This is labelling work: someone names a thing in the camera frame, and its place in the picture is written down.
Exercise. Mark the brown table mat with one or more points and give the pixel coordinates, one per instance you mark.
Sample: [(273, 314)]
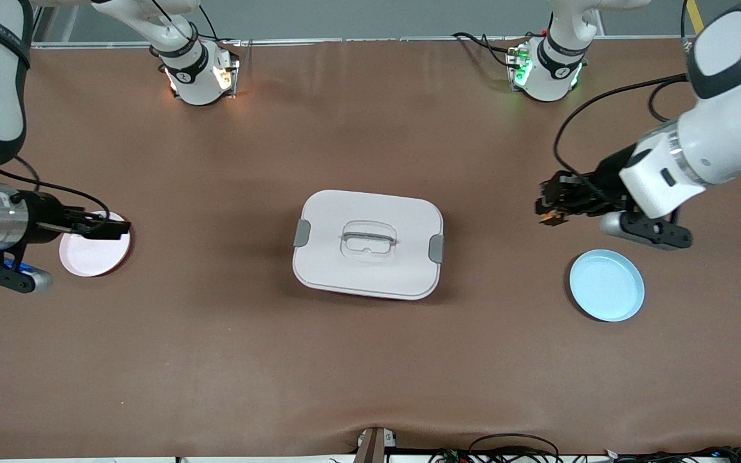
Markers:
[(216, 354)]

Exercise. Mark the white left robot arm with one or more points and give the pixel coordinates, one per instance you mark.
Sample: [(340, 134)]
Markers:
[(731, 128)]

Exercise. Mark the brown camera mount post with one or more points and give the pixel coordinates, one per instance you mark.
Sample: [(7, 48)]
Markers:
[(370, 447)]

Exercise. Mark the white lidded storage box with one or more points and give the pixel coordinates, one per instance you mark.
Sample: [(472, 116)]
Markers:
[(370, 280)]

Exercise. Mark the metal table edge rail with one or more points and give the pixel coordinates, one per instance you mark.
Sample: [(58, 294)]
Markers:
[(377, 40)]

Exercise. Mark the light blue round plate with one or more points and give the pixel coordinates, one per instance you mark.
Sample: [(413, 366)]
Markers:
[(607, 286)]

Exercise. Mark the pink round plate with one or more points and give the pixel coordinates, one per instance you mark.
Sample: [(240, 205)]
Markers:
[(94, 257)]

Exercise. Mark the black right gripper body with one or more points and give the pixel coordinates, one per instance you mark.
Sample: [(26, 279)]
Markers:
[(44, 213)]

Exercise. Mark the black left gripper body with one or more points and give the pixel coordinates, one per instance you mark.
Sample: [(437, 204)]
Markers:
[(608, 173)]

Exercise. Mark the grey box latch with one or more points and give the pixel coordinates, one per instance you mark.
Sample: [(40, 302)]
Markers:
[(436, 249), (302, 233)]

